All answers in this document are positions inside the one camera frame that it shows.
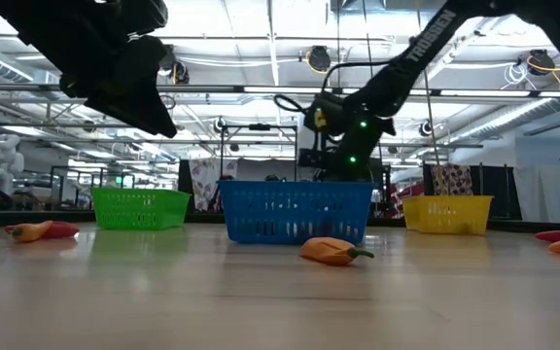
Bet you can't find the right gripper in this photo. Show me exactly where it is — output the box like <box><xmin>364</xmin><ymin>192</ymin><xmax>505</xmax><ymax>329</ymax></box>
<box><xmin>297</xmin><ymin>103</ymin><xmax>398</xmax><ymax>183</ymax></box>

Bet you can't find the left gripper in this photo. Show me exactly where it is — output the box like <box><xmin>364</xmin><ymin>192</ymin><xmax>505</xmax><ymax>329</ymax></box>
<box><xmin>0</xmin><ymin>0</ymin><xmax>179</xmax><ymax>139</ymax></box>

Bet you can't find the blue plastic basket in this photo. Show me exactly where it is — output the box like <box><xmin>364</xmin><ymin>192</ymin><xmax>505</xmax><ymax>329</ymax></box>
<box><xmin>219</xmin><ymin>180</ymin><xmax>376</xmax><ymax>246</ymax></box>

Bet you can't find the orange toy chili pepper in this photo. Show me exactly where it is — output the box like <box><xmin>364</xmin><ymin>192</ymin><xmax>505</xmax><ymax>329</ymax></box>
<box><xmin>299</xmin><ymin>236</ymin><xmax>375</xmax><ymax>267</ymax></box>
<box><xmin>10</xmin><ymin>220</ymin><xmax>53</xmax><ymax>244</ymax></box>

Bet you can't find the white building pillar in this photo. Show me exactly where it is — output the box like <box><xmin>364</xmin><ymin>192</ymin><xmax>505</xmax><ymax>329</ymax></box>
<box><xmin>297</xmin><ymin>109</ymin><xmax>316</xmax><ymax>152</ymax></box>

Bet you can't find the long LED light bar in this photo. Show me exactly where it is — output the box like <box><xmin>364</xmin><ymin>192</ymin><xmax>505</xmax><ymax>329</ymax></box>
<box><xmin>243</xmin><ymin>86</ymin><xmax>496</xmax><ymax>97</ymax></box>

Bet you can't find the floral patterned cloth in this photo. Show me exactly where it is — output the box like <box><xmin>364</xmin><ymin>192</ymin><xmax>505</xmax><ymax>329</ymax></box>
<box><xmin>188</xmin><ymin>157</ymin><xmax>239</xmax><ymax>213</ymax></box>

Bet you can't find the green plastic basket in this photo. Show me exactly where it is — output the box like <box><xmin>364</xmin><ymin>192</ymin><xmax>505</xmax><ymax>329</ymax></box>
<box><xmin>89</xmin><ymin>187</ymin><xmax>193</xmax><ymax>231</ymax></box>

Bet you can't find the white humanoid robot figure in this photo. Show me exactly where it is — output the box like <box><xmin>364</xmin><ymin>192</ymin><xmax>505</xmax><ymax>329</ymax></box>
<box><xmin>0</xmin><ymin>133</ymin><xmax>26</xmax><ymax>195</ymax></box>

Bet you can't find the red brown patterned cloth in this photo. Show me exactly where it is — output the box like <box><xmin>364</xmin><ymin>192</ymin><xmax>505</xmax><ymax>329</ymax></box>
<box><xmin>430</xmin><ymin>162</ymin><xmax>474</xmax><ymax>197</ymax></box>

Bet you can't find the yellow plastic basket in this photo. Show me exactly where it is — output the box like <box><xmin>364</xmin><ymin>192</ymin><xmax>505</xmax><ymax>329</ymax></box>
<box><xmin>402</xmin><ymin>194</ymin><xmax>495</xmax><ymax>236</ymax></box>

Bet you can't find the black fabric partition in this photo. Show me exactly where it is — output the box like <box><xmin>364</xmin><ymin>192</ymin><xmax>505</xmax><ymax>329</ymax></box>
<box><xmin>473</xmin><ymin>163</ymin><xmax>523</xmax><ymax>221</ymax></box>

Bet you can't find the white hanging sheet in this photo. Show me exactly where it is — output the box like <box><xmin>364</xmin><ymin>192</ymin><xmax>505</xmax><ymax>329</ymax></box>
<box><xmin>512</xmin><ymin>166</ymin><xmax>560</xmax><ymax>224</ymax></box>

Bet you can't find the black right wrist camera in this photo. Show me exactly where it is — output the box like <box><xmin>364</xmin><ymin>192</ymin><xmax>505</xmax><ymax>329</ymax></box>
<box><xmin>306</xmin><ymin>91</ymin><xmax>347</xmax><ymax>145</ymax></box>

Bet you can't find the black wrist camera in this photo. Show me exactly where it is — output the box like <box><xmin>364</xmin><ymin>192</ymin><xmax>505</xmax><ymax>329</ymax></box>
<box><xmin>306</xmin><ymin>91</ymin><xmax>347</xmax><ymax>145</ymax></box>
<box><xmin>126</xmin><ymin>0</ymin><xmax>169</xmax><ymax>36</ymax></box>

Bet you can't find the black ceiling cable reel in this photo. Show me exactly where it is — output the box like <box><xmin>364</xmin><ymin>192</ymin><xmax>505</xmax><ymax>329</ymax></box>
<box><xmin>525</xmin><ymin>48</ymin><xmax>557</xmax><ymax>77</ymax></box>
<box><xmin>160</xmin><ymin>44</ymin><xmax>192</xmax><ymax>86</ymax></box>
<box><xmin>305</xmin><ymin>44</ymin><xmax>333</xmax><ymax>74</ymax></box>

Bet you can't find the black metal gantry frame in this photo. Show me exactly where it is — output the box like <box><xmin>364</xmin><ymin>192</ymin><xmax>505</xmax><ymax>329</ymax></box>
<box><xmin>219</xmin><ymin>122</ymin><xmax>299</xmax><ymax>184</ymax></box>

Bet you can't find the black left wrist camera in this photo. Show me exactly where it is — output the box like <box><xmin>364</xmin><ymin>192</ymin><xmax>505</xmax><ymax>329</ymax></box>
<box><xmin>126</xmin><ymin>0</ymin><xmax>169</xmax><ymax>36</ymax></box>

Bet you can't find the black right camera cable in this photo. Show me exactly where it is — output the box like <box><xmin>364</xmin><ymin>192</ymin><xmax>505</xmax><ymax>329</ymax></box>
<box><xmin>273</xmin><ymin>59</ymin><xmax>396</xmax><ymax>114</ymax></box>

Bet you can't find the yellow hanging cable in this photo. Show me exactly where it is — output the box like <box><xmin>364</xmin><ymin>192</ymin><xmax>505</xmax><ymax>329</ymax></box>
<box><xmin>423</xmin><ymin>67</ymin><xmax>442</xmax><ymax>167</ymax></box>

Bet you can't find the black hanging cable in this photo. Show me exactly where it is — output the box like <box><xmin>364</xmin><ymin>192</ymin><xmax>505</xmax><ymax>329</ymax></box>
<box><xmin>360</xmin><ymin>0</ymin><xmax>371</xmax><ymax>62</ymax></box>

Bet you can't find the silver ventilation duct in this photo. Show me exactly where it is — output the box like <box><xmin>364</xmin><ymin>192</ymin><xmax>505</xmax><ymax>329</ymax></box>
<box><xmin>447</xmin><ymin>102</ymin><xmax>551</xmax><ymax>146</ymax></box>

